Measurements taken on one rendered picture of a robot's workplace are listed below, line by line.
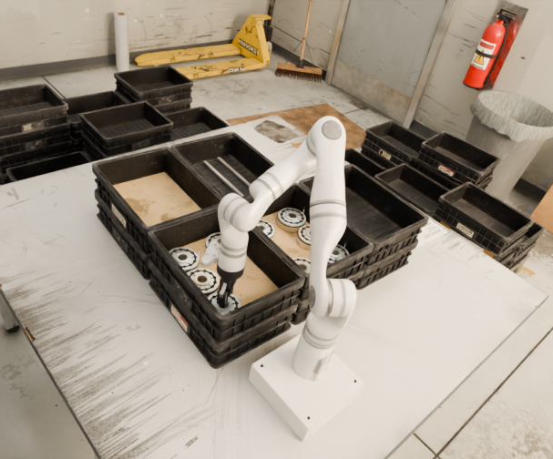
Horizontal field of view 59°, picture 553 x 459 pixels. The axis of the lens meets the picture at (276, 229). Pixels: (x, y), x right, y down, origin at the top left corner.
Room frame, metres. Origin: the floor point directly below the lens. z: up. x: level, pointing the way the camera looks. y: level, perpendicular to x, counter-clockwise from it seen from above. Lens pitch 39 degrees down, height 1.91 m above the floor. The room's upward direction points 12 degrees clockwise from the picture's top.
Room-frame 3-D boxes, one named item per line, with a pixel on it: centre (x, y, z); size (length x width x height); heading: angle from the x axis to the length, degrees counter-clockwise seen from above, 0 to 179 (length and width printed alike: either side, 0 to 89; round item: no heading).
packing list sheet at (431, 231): (1.76, -0.53, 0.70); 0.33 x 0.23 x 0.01; 49
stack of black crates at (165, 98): (2.87, 0.94, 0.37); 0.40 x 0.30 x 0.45; 139
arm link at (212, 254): (0.96, 0.12, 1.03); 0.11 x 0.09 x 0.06; 84
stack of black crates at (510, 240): (2.15, -1.03, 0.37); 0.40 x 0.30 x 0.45; 49
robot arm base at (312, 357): (0.85, -0.17, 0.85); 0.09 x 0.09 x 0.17; 60
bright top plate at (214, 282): (1.00, 0.18, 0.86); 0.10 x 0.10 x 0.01
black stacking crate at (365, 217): (1.49, -0.29, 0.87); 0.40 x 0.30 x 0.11; 46
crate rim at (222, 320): (1.05, 0.13, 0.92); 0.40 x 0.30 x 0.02; 46
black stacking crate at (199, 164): (1.55, 0.21, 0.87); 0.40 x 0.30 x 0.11; 46
